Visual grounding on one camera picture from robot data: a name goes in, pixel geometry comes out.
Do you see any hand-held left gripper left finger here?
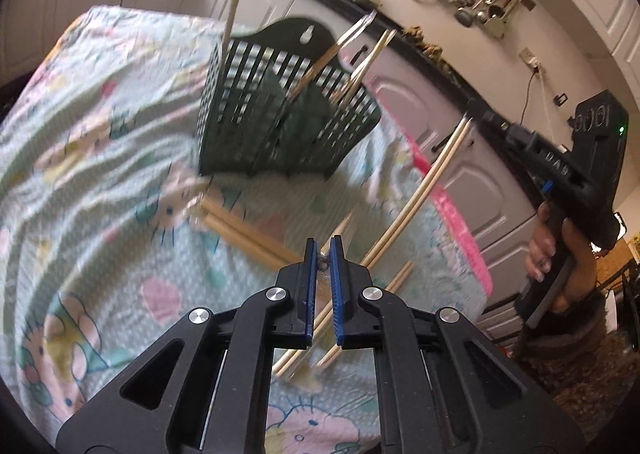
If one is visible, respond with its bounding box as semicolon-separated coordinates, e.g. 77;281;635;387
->
55;238;321;454

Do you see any cartoon printed bedsheet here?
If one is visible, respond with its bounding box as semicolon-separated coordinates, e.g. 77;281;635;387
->
0;6;488;454

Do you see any person's right forearm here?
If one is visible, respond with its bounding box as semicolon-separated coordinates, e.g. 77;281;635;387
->
517;306;608;367

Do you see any black power cable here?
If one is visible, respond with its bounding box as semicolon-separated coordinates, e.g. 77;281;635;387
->
520;64;540;123

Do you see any person's right hand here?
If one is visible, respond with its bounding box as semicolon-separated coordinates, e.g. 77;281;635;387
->
525;219;601;313

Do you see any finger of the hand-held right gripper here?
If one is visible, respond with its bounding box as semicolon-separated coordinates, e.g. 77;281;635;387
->
467;101;533;147

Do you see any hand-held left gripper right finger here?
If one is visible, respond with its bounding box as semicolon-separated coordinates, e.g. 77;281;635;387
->
330;234;583;454

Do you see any dark green plastic utensil basket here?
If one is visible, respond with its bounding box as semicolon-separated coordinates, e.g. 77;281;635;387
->
197;18;383;179

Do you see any pink fleece blanket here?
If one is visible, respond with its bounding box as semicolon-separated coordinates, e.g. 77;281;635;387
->
370;88;493;295

